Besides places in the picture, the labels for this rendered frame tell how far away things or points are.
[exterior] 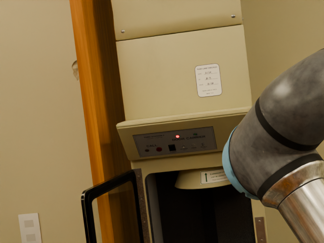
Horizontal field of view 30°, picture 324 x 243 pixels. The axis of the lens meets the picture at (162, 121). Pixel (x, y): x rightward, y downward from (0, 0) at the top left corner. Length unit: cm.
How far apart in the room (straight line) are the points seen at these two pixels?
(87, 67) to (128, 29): 16
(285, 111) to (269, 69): 106
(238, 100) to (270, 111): 61
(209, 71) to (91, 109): 30
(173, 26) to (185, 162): 34
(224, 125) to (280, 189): 52
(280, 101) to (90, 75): 67
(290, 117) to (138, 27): 73
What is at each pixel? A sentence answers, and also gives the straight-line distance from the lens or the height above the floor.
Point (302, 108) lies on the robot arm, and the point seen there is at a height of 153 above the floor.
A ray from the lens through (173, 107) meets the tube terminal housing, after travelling 151.
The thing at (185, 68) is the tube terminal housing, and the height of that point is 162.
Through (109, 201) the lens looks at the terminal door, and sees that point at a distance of 136.
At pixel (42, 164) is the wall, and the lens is 206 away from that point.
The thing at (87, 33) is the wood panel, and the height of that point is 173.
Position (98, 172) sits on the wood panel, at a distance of 147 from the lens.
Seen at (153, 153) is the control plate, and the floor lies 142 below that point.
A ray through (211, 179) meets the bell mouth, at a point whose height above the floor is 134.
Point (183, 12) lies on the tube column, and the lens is 151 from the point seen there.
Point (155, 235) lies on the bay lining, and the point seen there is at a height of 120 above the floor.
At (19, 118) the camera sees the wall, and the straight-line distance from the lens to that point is 207.
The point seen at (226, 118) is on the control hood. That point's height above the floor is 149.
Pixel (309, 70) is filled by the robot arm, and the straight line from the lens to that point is 90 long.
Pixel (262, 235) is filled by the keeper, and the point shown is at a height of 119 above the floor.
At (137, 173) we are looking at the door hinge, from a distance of 154.
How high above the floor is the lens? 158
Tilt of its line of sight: 3 degrees down
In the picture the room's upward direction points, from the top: 7 degrees counter-clockwise
